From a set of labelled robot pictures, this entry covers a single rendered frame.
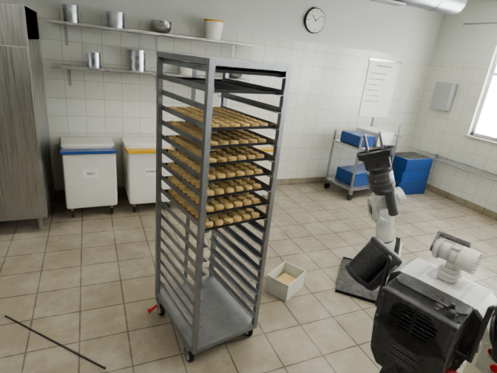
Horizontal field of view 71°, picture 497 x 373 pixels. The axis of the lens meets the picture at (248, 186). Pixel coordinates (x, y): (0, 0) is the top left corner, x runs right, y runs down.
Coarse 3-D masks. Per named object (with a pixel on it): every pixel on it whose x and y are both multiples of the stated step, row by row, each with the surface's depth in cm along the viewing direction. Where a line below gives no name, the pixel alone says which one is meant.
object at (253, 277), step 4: (212, 236) 270; (212, 240) 269; (216, 240) 266; (216, 244) 264; (220, 244) 261; (220, 248) 259; (224, 248) 257; (224, 252) 254; (228, 252) 253; (228, 256) 250; (232, 256) 248; (232, 260) 246; (236, 260) 245; (236, 264) 241; (240, 264) 241; (240, 268) 237; (244, 268) 237; (244, 272) 233; (248, 272) 233; (252, 272) 229; (248, 276) 230; (252, 276) 230; (256, 276) 226; (252, 280) 226; (256, 280) 226
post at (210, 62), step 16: (208, 64) 155; (208, 80) 157; (208, 96) 160; (208, 112) 162; (208, 128) 165; (208, 144) 168; (208, 160) 171; (192, 320) 206; (192, 336) 209; (192, 352) 212
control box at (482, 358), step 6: (486, 348) 145; (480, 354) 148; (486, 354) 145; (480, 360) 148; (486, 360) 146; (492, 360) 143; (480, 366) 148; (486, 366) 146; (486, 372) 146; (492, 372) 144
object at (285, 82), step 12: (288, 72) 181; (288, 84) 183; (276, 132) 193; (276, 156) 196; (276, 168) 199; (276, 180) 202; (264, 240) 214; (264, 252) 218; (264, 264) 221; (252, 324) 238
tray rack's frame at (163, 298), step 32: (160, 64) 203; (224, 64) 159; (256, 64) 168; (160, 96) 209; (192, 96) 223; (160, 128) 216; (160, 160) 223; (160, 192) 231; (160, 224) 240; (224, 320) 239
